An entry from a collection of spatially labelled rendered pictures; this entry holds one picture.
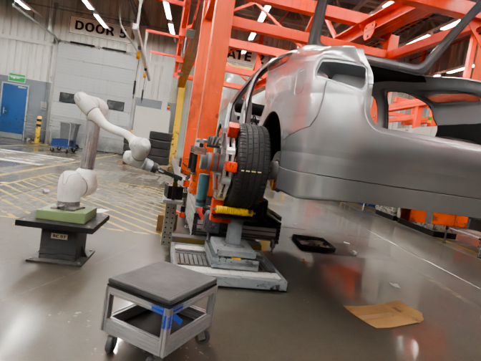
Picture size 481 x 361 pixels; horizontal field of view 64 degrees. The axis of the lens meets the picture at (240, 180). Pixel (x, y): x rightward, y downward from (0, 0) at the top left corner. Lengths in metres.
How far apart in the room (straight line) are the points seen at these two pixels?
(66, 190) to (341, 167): 1.89
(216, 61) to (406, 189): 1.96
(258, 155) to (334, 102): 0.77
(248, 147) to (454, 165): 1.27
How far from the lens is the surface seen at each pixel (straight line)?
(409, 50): 5.93
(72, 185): 2.98
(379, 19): 6.50
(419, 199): 2.43
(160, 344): 1.74
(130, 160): 2.81
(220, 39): 3.55
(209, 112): 3.44
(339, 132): 2.17
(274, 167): 3.04
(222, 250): 2.90
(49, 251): 3.06
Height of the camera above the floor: 0.99
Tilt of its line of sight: 5 degrees down
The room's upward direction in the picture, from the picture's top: 9 degrees clockwise
